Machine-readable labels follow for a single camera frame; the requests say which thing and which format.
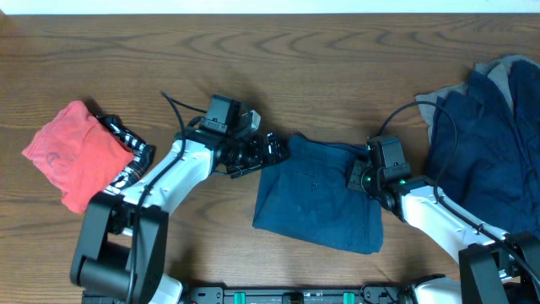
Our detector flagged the dark blue denim shorts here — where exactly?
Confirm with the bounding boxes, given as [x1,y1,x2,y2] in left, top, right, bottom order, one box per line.
[252,135,383,254]

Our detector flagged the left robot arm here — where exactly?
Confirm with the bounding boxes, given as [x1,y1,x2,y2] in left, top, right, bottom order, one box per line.
[70,128,288,303]

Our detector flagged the grey garment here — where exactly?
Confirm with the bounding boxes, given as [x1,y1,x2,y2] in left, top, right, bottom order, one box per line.
[415,55,539,141]

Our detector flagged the red folded garment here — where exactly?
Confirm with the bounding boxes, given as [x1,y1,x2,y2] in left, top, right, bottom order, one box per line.
[22,100,134,214]

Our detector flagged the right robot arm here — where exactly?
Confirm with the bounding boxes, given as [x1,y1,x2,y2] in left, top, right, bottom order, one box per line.
[345,159,539,303]

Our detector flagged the dark blue garment pile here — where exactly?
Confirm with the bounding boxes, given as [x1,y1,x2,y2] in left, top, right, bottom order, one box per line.
[425,61,539,235]

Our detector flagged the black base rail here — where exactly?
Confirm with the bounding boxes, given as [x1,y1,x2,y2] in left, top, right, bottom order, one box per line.
[82,285,465,304]

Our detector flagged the black white patterned garment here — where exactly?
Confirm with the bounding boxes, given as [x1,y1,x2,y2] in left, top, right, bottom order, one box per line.
[96,115,156,194]

